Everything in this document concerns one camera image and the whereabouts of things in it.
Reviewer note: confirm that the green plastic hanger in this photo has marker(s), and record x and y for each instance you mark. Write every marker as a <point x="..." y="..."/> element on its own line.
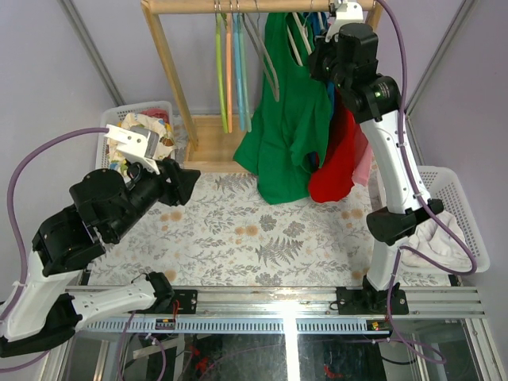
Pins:
<point x="219" y="67"/>

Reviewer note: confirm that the dark red cloth in basket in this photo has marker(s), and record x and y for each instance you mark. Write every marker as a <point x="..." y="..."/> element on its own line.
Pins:
<point x="157" y="113"/>

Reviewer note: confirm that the floral table cloth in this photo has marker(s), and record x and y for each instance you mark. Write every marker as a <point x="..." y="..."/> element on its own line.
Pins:
<point x="227" y="235"/>

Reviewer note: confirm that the white hanger with blue shirt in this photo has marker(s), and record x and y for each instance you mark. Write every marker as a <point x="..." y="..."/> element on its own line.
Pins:
<point x="321" y="25"/>

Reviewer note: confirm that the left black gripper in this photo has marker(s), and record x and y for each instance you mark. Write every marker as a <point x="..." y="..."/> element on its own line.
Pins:
<point x="180" y="188"/>

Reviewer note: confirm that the orange plastic hanger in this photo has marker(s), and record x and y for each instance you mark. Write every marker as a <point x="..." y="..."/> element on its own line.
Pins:
<point x="229" y="70"/>

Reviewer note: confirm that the white plastic basket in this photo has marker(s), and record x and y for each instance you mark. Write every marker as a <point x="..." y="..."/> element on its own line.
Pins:
<point x="443" y="183"/>
<point x="115" y="116"/>

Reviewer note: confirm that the right white plastic basket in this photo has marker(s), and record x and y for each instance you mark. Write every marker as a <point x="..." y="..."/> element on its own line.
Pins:
<point x="443" y="183"/>

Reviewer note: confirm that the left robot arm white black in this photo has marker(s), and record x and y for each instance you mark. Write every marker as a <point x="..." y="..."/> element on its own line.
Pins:
<point x="104" y="209"/>

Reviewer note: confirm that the teal plastic hanger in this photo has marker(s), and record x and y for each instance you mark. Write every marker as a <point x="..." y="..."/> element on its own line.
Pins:
<point x="244" y="77"/>

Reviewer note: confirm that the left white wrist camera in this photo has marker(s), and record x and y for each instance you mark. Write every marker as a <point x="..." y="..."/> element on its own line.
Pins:
<point x="133" y="146"/>

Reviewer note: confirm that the blue plastic hanger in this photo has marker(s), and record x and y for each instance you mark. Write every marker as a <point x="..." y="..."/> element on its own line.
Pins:
<point x="237" y="39"/>

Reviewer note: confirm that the green t shirt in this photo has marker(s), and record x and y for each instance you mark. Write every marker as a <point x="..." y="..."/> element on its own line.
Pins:
<point x="285" y="132"/>

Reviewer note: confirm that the white cloth in basket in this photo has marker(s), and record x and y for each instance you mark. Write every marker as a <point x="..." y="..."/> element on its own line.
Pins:
<point x="432" y="241"/>

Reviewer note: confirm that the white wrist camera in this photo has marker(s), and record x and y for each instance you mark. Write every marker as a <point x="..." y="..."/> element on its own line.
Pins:
<point x="344" y="12"/>
<point x="133" y="146"/>

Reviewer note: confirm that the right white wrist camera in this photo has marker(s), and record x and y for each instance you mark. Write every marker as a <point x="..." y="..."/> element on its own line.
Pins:
<point x="344" y="12"/>

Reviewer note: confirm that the wooden clothes rack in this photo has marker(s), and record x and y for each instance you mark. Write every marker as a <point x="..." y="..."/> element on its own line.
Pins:
<point x="208" y="149"/>

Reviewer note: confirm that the blue t shirt hanging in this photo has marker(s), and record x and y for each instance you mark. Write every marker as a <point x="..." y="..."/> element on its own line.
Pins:
<point x="313" y="156"/>

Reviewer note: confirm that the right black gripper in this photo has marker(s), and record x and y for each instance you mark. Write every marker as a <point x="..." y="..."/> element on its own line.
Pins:
<point x="321" y="47"/>

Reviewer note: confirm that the pink t shirt hanging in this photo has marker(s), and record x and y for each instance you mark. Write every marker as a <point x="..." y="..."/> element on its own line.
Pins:
<point x="362" y="164"/>

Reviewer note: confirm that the aluminium mounting rail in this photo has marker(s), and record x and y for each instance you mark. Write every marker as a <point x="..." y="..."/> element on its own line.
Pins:
<point x="305" y="310"/>

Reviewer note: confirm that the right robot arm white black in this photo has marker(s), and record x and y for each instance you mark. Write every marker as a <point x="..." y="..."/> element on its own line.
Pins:
<point x="346" y="56"/>

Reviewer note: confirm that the left white plastic basket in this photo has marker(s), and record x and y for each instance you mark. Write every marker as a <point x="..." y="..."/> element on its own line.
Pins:
<point x="115" y="116"/>

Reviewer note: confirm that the cream white hanger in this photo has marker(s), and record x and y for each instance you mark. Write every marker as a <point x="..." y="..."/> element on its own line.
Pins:
<point x="300" y="34"/>

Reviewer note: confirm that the patterned cream cloth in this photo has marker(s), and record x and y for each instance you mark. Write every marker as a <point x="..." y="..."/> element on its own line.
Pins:
<point x="161" y="141"/>

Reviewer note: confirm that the red t shirt hanging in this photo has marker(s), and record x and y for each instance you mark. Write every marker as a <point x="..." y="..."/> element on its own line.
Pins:
<point x="333" y="180"/>

